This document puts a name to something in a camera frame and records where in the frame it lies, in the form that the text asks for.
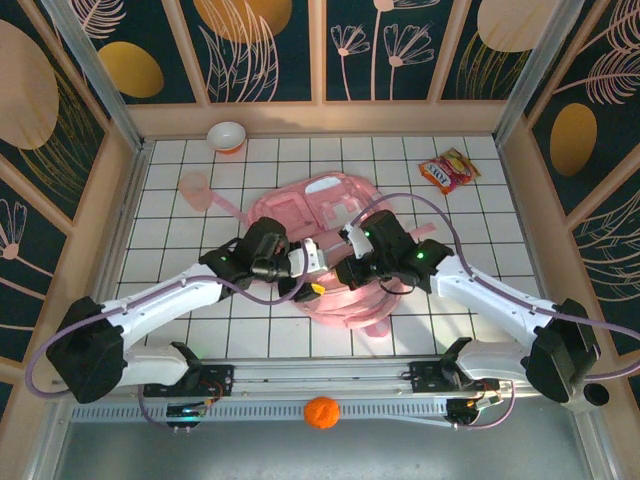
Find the pink school backpack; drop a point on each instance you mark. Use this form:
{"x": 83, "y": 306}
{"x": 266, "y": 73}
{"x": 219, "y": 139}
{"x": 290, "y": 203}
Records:
{"x": 310, "y": 205}

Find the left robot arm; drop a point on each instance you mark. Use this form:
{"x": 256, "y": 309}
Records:
{"x": 160, "y": 300}

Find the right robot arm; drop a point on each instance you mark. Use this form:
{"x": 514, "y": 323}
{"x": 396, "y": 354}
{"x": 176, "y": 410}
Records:
{"x": 480, "y": 295}

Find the translucent pink plastic cup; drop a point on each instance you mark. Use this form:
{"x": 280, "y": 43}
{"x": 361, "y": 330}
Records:
{"x": 195, "y": 192}

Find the red orange snack packet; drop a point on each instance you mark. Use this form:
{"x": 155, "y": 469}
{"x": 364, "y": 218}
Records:
{"x": 450, "y": 170}

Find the orange ball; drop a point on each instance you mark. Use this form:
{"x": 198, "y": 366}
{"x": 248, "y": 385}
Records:
{"x": 321, "y": 412}

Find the white bowl orange base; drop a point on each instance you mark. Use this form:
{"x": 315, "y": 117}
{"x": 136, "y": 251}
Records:
{"x": 226, "y": 136}

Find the perforated metal strip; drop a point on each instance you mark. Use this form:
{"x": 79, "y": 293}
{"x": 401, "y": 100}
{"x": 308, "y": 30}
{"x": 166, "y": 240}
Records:
{"x": 260, "y": 412}

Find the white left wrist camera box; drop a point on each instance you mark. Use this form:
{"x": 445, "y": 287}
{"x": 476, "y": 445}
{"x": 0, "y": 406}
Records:
{"x": 310, "y": 256}

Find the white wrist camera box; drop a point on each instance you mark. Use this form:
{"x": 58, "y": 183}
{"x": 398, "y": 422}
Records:
{"x": 310, "y": 256}
{"x": 356, "y": 242}

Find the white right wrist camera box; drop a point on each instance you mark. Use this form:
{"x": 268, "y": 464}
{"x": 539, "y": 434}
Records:
{"x": 356, "y": 242}

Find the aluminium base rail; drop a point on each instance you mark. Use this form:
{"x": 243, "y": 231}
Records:
{"x": 320, "y": 372}

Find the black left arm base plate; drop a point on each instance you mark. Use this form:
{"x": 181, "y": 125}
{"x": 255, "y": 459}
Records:
{"x": 220, "y": 380}

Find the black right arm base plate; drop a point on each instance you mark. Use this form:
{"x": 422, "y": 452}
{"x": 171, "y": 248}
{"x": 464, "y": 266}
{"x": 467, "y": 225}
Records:
{"x": 425, "y": 377}

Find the aluminium frame post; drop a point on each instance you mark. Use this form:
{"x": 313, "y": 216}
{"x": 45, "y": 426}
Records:
{"x": 537, "y": 70}
{"x": 95, "y": 75}

